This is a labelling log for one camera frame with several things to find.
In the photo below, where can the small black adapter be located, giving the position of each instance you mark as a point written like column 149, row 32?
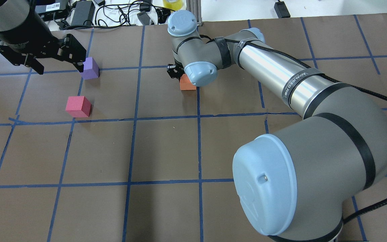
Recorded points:
column 281, row 9

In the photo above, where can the purple foam cube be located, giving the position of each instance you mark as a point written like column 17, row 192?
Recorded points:
column 90, row 69

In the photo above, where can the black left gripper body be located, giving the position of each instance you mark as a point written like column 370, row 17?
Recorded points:
column 18, row 28

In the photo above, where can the black power adapter brick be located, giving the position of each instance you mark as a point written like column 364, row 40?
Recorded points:
column 83, row 13

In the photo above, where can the orange foam cube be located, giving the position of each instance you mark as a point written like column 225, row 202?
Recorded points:
column 185, row 84

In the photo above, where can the yellow tape roll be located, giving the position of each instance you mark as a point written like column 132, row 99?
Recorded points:
column 174, row 5

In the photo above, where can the red foam cube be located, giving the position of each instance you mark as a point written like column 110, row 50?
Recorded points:
column 78, row 106

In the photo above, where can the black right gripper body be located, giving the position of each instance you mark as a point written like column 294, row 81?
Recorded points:
column 174, row 71

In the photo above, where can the aluminium frame post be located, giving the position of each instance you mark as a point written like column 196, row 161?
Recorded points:
column 194, row 6

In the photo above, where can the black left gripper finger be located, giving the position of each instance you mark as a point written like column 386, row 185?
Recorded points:
column 31, row 62
column 72, row 51

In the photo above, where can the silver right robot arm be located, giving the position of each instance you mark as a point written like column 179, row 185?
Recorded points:
column 292, row 183

